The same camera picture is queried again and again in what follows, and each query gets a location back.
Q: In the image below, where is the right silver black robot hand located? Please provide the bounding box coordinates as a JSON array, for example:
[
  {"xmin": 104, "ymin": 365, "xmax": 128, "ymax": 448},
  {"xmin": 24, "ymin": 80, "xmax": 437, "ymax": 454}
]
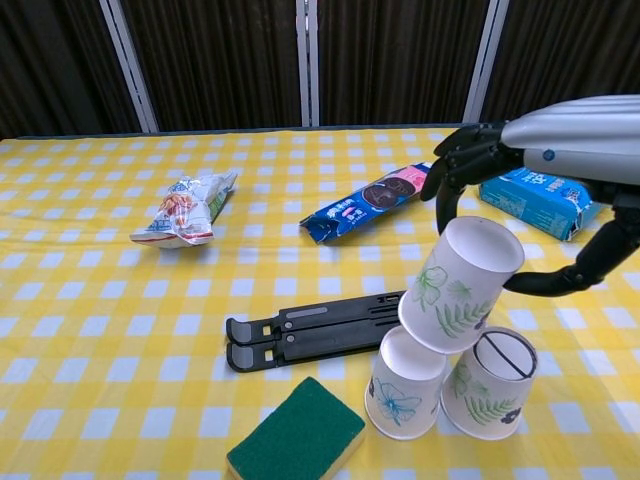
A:
[{"xmin": 419, "ymin": 94, "xmax": 640, "ymax": 300}]

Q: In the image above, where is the white cup green leaf print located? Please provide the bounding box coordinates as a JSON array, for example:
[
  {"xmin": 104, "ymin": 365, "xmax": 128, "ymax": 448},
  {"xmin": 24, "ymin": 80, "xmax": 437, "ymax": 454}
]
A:
[{"xmin": 398, "ymin": 215, "xmax": 526, "ymax": 356}]

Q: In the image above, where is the white cup blue flower print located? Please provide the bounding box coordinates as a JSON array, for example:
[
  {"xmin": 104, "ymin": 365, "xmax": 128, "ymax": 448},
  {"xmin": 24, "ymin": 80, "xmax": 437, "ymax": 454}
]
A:
[{"xmin": 364, "ymin": 325, "xmax": 449, "ymax": 442}]

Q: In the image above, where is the yellow white checkered tablecloth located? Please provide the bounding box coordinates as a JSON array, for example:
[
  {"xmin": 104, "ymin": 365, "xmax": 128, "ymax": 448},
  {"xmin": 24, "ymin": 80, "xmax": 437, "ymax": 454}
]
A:
[{"xmin": 0, "ymin": 124, "xmax": 640, "ymax": 480}]

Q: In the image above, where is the blue chocolate chip cookie box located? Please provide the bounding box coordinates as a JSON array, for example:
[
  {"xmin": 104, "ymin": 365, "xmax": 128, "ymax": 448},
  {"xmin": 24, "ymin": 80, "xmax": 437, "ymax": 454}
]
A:
[{"xmin": 478, "ymin": 167, "xmax": 607, "ymax": 243}]

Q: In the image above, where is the dark pleated curtain panel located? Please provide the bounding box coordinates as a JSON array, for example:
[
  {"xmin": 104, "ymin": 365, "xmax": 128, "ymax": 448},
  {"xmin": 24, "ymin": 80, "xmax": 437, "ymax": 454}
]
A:
[
  {"xmin": 0, "ymin": 0, "xmax": 144, "ymax": 140},
  {"xmin": 317, "ymin": 0, "xmax": 489, "ymax": 127},
  {"xmin": 482, "ymin": 0, "xmax": 640, "ymax": 124},
  {"xmin": 122, "ymin": 0, "xmax": 304, "ymax": 133}
]

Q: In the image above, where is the blue pink cookie box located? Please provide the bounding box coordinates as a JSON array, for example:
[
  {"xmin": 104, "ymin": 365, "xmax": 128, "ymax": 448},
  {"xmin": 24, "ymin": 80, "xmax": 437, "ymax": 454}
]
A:
[{"xmin": 298, "ymin": 162, "xmax": 435, "ymax": 245}]

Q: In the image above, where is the white cup black line bottom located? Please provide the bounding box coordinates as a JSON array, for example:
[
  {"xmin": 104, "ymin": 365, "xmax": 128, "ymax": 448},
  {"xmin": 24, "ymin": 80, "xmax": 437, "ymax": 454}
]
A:
[{"xmin": 439, "ymin": 325, "xmax": 540, "ymax": 442}]

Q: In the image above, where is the black folding stand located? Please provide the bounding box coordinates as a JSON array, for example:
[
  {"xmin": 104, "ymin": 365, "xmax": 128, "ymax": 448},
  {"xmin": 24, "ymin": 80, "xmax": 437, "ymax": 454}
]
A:
[{"xmin": 224, "ymin": 289, "xmax": 409, "ymax": 374}]

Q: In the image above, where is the white crumpled snack bag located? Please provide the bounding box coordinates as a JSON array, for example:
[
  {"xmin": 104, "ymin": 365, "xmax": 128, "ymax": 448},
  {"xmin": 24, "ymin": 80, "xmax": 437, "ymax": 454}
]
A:
[{"xmin": 129, "ymin": 170, "xmax": 240, "ymax": 250}]

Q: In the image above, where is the green yellow sponge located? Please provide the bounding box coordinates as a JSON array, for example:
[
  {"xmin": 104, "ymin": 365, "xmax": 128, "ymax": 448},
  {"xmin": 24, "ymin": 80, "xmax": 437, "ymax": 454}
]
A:
[{"xmin": 225, "ymin": 376, "xmax": 367, "ymax": 480}]

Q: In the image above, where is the white partition post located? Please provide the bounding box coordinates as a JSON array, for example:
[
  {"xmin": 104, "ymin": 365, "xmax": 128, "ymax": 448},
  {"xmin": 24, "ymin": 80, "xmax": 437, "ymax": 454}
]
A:
[
  {"xmin": 295, "ymin": 0, "xmax": 322, "ymax": 128},
  {"xmin": 461, "ymin": 0, "xmax": 511, "ymax": 126},
  {"xmin": 98, "ymin": 0, "xmax": 161, "ymax": 134}
]

